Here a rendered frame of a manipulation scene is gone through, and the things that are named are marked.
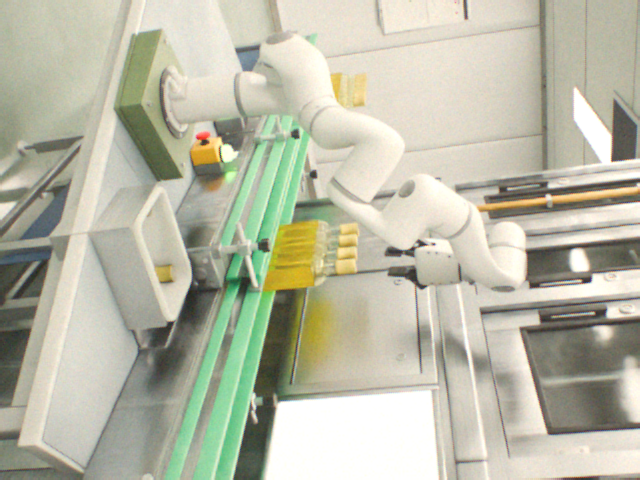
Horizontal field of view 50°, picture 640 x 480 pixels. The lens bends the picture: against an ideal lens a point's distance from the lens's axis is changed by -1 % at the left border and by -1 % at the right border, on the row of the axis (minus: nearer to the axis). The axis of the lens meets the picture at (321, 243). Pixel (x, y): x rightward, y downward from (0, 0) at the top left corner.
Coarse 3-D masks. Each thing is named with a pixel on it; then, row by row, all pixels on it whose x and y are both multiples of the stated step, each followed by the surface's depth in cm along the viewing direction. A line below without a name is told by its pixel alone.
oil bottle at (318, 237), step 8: (304, 232) 168; (312, 232) 168; (320, 232) 167; (280, 240) 167; (288, 240) 166; (296, 240) 166; (304, 240) 165; (312, 240) 164; (320, 240) 164; (328, 240) 166; (328, 248) 166
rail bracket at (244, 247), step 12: (240, 228) 140; (240, 240) 141; (264, 240) 141; (216, 252) 142; (228, 252) 142; (240, 252) 142; (264, 252) 142; (252, 264) 145; (252, 276) 145; (252, 288) 147
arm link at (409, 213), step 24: (336, 192) 125; (408, 192) 122; (432, 192) 121; (360, 216) 124; (384, 216) 124; (408, 216) 122; (432, 216) 123; (456, 216) 125; (384, 240) 126; (408, 240) 124
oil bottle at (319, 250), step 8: (280, 248) 164; (288, 248) 163; (296, 248) 163; (304, 248) 162; (312, 248) 161; (320, 248) 161; (272, 256) 162; (280, 256) 161; (288, 256) 160; (296, 256) 160; (320, 256) 160
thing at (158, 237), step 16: (160, 192) 131; (144, 208) 123; (160, 208) 134; (144, 224) 136; (160, 224) 136; (176, 224) 137; (144, 240) 138; (160, 240) 138; (176, 240) 138; (144, 256) 121; (160, 256) 140; (176, 256) 140; (176, 272) 142; (160, 288) 125; (176, 288) 138; (160, 304) 127; (176, 304) 133
